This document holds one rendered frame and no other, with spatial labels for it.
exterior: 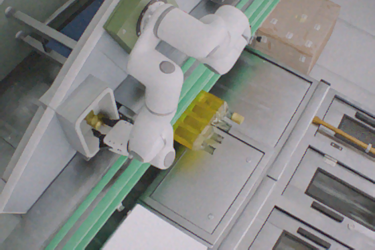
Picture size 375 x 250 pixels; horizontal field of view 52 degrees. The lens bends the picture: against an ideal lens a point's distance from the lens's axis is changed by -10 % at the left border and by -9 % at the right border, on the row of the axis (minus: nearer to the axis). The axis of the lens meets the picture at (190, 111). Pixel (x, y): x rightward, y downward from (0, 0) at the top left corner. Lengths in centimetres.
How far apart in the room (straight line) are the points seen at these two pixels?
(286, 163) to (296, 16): 410
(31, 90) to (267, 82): 112
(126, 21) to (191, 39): 37
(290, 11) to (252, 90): 387
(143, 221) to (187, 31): 84
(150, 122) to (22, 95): 106
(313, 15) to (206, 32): 486
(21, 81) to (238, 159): 110
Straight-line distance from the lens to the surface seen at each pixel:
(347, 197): 175
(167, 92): 95
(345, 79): 612
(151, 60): 96
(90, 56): 129
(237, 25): 112
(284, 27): 545
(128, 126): 132
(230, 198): 159
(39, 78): 204
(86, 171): 146
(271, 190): 163
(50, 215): 143
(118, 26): 125
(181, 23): 94
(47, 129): 130
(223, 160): 165
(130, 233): 154
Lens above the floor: 146
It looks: 17 degrees down
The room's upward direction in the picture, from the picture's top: 119 degrees clockwise
